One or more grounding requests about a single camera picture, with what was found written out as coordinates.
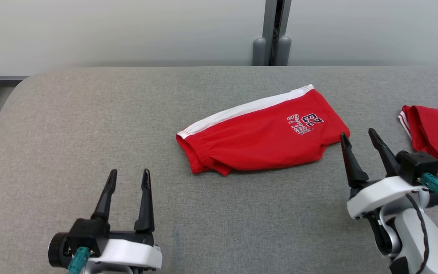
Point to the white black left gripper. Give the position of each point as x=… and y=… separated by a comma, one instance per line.
x=131, y=253

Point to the red shorts with print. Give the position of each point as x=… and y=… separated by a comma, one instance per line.
x=249, y=140

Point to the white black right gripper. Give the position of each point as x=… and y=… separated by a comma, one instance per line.
x=378, y=194

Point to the red white jersey top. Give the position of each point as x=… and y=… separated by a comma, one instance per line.
x=435, y=133

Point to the grey partition post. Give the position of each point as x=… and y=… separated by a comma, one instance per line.
x=259, y=53

